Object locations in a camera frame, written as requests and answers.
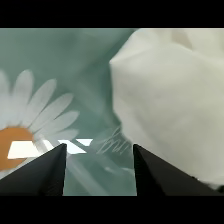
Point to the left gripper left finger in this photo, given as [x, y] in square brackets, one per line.
[43, 176]

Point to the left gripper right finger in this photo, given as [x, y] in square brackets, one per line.
[160, 178]

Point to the white garment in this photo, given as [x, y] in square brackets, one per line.
[170, 96]

